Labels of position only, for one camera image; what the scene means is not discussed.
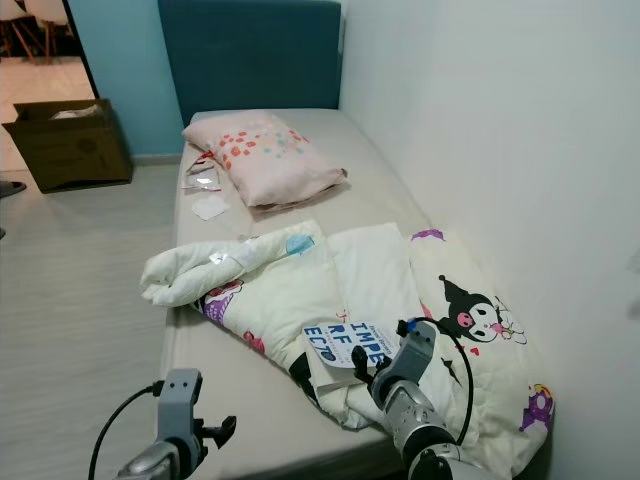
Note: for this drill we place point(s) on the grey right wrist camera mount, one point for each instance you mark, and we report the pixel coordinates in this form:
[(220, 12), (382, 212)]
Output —
[(418, 352)]

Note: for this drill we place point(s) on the white crumpled paper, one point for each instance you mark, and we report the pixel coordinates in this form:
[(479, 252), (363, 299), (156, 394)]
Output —
[(75, 111)]

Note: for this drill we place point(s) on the pink pillow with orange dots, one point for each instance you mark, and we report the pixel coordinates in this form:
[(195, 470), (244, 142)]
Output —
[(270, 155)]

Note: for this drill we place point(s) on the white dining chair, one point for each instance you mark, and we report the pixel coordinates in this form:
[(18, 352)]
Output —
[(50, 10), (12, 8)]

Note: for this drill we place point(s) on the clear plastic wrapper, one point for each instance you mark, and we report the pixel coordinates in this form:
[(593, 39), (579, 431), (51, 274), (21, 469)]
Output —
[(205, 178)]

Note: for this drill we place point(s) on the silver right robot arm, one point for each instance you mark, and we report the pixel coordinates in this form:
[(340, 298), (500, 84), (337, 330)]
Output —
[(420, 430)]

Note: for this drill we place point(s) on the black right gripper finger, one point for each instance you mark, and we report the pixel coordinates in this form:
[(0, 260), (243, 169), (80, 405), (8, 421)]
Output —
[(363, 364)]

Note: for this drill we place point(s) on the brown cardboard box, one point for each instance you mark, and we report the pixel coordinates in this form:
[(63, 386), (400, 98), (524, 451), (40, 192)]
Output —
[(70, 150)]

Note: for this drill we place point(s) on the black door frame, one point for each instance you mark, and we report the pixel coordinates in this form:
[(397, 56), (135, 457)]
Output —
[(82, 50)]

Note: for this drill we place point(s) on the teal upholstered headboard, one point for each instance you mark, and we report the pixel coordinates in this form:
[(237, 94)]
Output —
[(250, 55)]

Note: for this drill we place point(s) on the bed with beige sheet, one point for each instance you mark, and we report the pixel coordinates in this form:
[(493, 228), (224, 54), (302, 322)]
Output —
[(370, 200)]

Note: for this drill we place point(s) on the cream cartoon print duvet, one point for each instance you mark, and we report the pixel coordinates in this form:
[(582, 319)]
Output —
[(370, 265)]

